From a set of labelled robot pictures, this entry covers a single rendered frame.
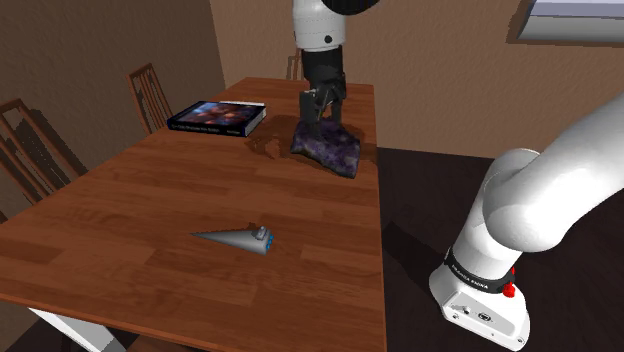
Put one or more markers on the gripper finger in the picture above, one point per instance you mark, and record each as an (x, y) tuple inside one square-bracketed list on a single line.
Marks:
[(307, 105), (337, 108)]

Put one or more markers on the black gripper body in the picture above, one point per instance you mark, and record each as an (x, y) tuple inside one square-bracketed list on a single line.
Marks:
[(322, 66)]

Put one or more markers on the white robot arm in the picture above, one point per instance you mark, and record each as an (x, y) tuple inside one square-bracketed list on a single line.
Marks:
[(526, 195)]

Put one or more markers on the brown wooden chair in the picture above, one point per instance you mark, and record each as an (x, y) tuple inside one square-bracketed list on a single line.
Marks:
[(295, 66), (148, 97), (34, 151)]

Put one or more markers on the dark blue hardcover book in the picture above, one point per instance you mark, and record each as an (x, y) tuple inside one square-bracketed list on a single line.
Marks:
[(217, 117)]

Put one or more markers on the brown wooden dining table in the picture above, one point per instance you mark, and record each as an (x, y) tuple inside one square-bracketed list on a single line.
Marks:
[(195, 195)]

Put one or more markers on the grey toy spaceship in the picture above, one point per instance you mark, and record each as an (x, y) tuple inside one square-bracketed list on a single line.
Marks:
[(241, 238)]

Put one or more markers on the white framed window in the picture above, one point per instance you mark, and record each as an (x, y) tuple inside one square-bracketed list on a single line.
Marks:
[(570, 19)]

